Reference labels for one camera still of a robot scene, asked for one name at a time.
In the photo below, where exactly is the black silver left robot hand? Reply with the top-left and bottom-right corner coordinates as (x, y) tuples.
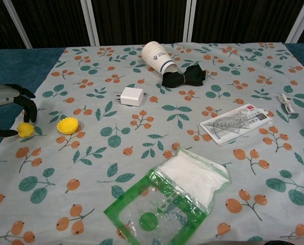
(0, 82), (38, 137)

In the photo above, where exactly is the yellow flower-shaped cup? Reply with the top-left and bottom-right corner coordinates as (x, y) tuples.
(56, 116), (80, 135)

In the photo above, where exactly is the stack of white paper cups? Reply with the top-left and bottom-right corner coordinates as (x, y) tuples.
(141, 41), (178, 77)

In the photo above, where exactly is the floral printed tablecloth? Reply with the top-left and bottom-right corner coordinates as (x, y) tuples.
(0, 41), (304, 245)

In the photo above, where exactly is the black folded socks bundle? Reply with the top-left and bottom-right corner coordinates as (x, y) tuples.
(161, 64), (207, 89)

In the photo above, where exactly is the green zip bag white powder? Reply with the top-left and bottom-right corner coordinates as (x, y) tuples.
(103, 147), (231, 245)

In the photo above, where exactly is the packaged clear ruler set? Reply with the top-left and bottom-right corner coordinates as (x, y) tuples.
(199, 103), (275, 147)

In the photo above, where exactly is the white metal partition frame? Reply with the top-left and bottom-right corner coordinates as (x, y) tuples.
(2, 0), (304, 49)

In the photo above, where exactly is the white USB wall charger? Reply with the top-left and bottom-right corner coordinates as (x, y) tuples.
(115, 86), (148, 107)

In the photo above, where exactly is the white USB cable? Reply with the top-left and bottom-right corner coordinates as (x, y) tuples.
(278, 92), (296, 115)

